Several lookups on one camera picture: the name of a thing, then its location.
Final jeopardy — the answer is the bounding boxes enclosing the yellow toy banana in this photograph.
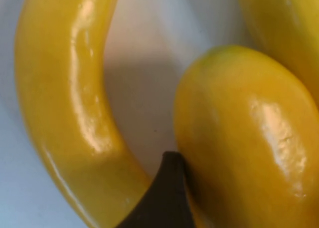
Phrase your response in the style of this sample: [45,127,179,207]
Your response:
[13,0,155,228]
[236,0,319,101]

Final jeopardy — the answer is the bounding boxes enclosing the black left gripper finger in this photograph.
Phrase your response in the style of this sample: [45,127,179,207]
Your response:
[114,151,200,228]

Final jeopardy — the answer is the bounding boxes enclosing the orange-tinted toy mango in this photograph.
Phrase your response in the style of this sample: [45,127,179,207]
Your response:
[173,44,319,228]

